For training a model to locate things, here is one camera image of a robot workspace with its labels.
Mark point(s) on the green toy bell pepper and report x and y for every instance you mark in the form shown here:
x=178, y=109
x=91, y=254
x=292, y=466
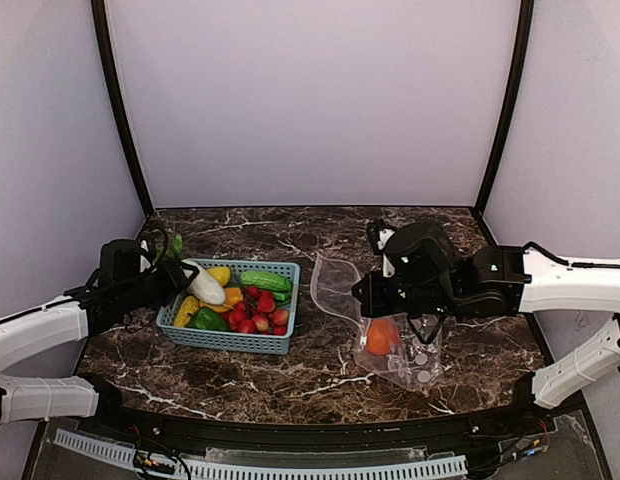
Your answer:
x=207, y=319

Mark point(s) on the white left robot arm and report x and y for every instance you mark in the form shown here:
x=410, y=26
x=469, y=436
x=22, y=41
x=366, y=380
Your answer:
x=130, y=276

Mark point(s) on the light blue plastic basket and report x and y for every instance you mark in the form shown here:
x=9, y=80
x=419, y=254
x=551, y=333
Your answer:
x=230, y=341

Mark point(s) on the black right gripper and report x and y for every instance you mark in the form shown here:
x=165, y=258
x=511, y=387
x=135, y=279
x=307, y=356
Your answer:
x=367, y=298

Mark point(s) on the black corner frame post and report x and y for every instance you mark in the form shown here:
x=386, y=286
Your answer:
x=510, y=97
x=117, y=105

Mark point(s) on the white slotted cable duct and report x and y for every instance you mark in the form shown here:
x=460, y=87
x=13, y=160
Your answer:
x=217, y=463

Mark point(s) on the black front rail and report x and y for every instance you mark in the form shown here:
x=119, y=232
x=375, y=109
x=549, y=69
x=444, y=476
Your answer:
x=488, y=434

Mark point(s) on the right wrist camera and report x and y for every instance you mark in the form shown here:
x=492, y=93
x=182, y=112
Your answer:
x=378, y=233

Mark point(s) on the black right corner frame post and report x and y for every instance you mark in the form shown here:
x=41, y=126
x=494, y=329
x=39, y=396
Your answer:
x=510, y=97

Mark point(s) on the black left corner frame post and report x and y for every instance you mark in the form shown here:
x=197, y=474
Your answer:
x=117, y=105

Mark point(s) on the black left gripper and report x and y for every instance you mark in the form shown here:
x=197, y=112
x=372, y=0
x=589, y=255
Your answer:
x=175, y=275

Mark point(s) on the green toy bitter gourd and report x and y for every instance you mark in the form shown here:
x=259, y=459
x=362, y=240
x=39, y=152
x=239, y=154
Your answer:
x=266, y=280

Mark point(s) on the orange yellow toy mango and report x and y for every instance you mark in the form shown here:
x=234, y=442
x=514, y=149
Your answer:
x=234, y=296

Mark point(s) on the red toy lychee bunch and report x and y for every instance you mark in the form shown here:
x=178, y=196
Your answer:
x=261, y=312

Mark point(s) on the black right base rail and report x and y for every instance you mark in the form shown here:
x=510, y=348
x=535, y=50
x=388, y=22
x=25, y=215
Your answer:
x=530, y=319

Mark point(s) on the clear zip top bag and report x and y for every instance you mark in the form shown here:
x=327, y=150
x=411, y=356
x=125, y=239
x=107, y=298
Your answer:
x=403, y=351

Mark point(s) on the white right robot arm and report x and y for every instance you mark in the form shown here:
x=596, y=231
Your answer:
x=423, y=273

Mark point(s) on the orange toy fruit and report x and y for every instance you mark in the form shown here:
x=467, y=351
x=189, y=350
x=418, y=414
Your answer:
x=382, y=337

